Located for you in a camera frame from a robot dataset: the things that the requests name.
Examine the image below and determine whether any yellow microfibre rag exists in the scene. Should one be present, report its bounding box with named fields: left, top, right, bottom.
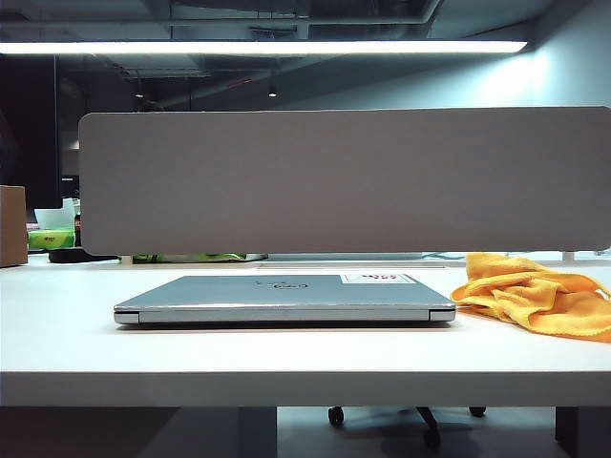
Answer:
left=450, top=251, right=611, bottom=344

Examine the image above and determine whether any white red laptop sticker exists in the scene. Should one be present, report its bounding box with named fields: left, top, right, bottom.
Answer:
left=340, top=272, right=416, bottom=285

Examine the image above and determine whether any silver closed laptop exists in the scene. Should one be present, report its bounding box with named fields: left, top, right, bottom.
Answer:
left=113, top=273, right=457, bottom=329

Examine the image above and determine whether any grey fabric desk divider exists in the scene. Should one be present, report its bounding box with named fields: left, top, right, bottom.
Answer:
left=77, top=105, right=611, bottom=256

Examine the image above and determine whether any grey desk leg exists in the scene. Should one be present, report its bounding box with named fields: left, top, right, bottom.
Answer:
left=238, top=406, right=279, bottom=458

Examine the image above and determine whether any black office chair base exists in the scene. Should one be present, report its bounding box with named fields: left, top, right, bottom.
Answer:
left=327, top=406, right=488, bottom=449

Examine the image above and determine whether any black monitor base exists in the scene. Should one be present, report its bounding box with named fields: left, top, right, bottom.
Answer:
left=48, top=247, right=119, bottom=264

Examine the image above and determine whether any white plastic bag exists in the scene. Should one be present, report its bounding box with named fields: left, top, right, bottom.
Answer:
left=32, top=197, right=81, bottom=231

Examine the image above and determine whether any green tissue box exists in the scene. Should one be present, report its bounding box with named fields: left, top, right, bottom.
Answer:
left=27, top=227, right=77, bottom=251

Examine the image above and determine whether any black computer monitor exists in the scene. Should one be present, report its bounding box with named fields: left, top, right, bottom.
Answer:
left=0, top=54, right=64, bottom=211

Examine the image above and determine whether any brown cardboard box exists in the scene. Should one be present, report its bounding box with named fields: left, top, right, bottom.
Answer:
left=0, top=184, right=29, bottom=268

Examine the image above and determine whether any dark desk leg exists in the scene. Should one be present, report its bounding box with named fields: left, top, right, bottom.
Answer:
left=554, top=406, right=611, bottom=458

